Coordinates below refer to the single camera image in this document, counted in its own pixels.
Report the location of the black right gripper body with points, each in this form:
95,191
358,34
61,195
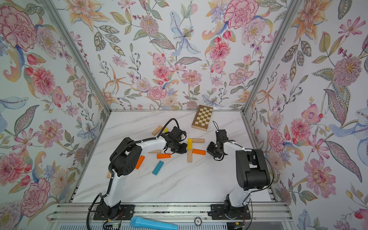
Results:
213,149

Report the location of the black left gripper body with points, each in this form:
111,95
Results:
178,147

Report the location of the orange block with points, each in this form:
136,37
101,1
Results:
163,156
199,152

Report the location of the natural wood block top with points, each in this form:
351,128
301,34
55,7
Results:
198,140

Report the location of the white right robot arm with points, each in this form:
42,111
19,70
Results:
252,172

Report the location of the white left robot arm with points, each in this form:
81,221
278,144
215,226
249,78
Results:
124,159

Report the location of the teal block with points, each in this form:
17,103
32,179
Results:
158,168

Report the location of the wooden chessboard box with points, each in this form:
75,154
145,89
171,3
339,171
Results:
202,118

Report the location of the orange block diagonal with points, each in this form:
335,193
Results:
140,161

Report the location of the small round gauge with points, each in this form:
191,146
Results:
198,221

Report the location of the blue microphone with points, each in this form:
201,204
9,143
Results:
138,222

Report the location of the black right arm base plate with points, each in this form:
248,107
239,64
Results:
228,211

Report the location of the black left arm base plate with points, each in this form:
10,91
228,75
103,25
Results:
116,212

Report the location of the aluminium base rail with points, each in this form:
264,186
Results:
175,212

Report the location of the aluminium right corner post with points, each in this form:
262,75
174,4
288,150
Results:
289,14

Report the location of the aluminium corner post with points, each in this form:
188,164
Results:
66,36
289,14

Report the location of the aluminium left corner post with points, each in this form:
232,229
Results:
66,36

